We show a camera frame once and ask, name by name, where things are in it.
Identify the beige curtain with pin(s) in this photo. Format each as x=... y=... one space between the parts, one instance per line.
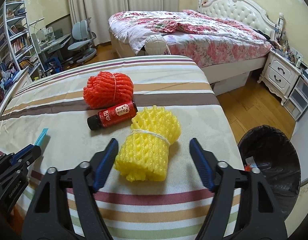
x=98 y=5

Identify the white nightstand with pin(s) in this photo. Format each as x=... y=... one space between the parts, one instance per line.
x=279 y=75

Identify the grey blue desk chair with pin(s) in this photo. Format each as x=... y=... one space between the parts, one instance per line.
x=81 y=37

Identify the white tufted bed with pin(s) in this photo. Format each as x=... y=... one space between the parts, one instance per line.
x=239 y=10

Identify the black lined trash bin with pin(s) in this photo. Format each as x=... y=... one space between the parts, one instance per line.
x=274 y=155

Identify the white ball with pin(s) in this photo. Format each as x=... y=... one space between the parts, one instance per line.
x=155 y=45

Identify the floral quilt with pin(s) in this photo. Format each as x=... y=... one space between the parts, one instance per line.
x=194 y=32

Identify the grey study desk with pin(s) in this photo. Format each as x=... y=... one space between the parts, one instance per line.
x=53 y=42

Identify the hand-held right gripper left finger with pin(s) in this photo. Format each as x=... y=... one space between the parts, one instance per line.
x=105 y=166

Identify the orange foam net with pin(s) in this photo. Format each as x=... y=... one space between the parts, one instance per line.
x=106 y=90

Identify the yellow foam net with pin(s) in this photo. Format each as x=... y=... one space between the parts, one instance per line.
x=149 y=150

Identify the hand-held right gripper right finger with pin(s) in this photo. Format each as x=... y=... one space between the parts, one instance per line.
x=202 y=166

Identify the plastic drawer unit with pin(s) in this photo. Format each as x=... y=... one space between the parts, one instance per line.
x=300 y=97

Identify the white storage box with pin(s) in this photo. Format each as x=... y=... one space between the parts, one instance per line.
x=231 y=83

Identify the red label dark bottle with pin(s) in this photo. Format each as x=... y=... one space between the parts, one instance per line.
x=113 y=113

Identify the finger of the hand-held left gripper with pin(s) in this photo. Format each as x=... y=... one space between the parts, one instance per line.
x=18 y=156
x=30 y=157

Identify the white bookshelf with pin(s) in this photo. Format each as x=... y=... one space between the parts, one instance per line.
x=16 y=42

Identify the teal packet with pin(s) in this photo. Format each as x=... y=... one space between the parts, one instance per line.
x=42 y=136

